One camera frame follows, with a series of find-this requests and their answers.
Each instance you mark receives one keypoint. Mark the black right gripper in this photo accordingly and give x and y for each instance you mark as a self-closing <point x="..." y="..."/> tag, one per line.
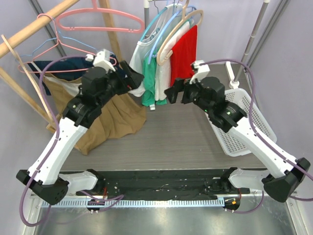
<point x="179" y="86"/>

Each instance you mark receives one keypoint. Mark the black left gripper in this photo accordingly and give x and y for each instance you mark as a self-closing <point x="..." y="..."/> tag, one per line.
<point x="133" y="79"/>

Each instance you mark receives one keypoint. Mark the tan cloth garment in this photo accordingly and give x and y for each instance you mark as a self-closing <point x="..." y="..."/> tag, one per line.
<point x="120" y="116"/>

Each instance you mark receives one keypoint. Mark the blue denim skirt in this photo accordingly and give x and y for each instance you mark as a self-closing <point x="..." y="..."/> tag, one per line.
<point x="70" y="64"/>

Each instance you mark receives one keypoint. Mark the pink wire hanger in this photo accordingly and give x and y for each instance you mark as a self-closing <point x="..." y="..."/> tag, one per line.
<point x="57" y="45"/>

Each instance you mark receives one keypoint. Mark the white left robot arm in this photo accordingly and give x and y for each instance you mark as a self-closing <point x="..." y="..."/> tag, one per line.
<point x="44" y="177"/>

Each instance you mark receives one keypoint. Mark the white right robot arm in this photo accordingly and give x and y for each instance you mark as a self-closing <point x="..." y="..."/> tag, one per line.
<point x="283" y="173"/>

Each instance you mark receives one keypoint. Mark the beige plastic hanger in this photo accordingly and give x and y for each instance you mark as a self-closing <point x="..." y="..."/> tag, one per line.
<point x="183" y="18"/>

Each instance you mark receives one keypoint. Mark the teal plastic hanger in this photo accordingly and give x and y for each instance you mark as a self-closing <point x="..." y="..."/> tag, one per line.
<point x="147" y="23"/>

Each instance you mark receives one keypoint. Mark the blue plastic hanger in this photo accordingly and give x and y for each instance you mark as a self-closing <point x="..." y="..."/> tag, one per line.
<point x="167" y="18"/>

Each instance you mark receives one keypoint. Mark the white hanging shirt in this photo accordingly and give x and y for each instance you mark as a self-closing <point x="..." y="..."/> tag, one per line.
<point x="163" y="72"/>

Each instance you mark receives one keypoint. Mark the green hanging shirt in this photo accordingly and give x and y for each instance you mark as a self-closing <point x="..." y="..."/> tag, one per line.
<point x="149" y="72"/>

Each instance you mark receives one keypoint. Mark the red hanging shirt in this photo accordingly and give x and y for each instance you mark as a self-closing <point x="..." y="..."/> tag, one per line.
<point x="184" y="54"/>

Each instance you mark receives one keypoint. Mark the white long sleeve shirt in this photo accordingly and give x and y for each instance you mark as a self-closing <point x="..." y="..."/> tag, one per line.
<point x="137" y="59"/>

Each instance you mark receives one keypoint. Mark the white rack foot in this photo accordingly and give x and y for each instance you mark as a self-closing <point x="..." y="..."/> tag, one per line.
<point x="232" y="83"/>

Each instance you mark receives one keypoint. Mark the metal garment rack pole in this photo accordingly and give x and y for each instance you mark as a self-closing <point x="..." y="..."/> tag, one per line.
<point x="251" y="40"/>

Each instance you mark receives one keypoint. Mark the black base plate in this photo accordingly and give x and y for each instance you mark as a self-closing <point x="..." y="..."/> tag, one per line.
<point x="164" y="185"/>

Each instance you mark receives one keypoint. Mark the wooden rack rail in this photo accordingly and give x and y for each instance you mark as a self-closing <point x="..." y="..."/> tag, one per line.
<point x="39" y="23"/>

